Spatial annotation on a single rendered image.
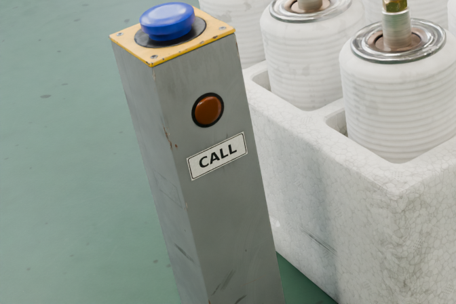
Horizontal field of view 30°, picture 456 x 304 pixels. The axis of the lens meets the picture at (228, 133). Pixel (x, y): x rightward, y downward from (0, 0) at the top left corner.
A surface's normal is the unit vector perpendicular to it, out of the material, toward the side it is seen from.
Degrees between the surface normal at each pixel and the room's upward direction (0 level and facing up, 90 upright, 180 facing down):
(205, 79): 90
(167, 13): 0
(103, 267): 0
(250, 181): 90
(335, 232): 90
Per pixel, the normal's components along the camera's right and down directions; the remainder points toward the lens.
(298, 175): -0.84, 0.39
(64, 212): -0.17, -0.84
